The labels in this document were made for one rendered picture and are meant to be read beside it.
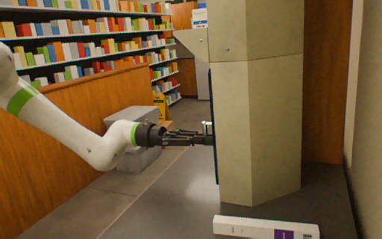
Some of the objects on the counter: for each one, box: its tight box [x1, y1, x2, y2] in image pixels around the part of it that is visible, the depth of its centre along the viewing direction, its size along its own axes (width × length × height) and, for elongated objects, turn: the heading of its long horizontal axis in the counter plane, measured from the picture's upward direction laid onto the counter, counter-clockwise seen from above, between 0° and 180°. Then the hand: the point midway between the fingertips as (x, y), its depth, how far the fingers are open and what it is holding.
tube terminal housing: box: [205, 0, 304, 207], centre depth 92 cm, size 25×32×77 cm
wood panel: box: [301, 0, 354, 164], centre depth 102 cm, size 49×3×140 cm, turn 84°
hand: (204, 139), depth 95 cm, fingers closed, pressing on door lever
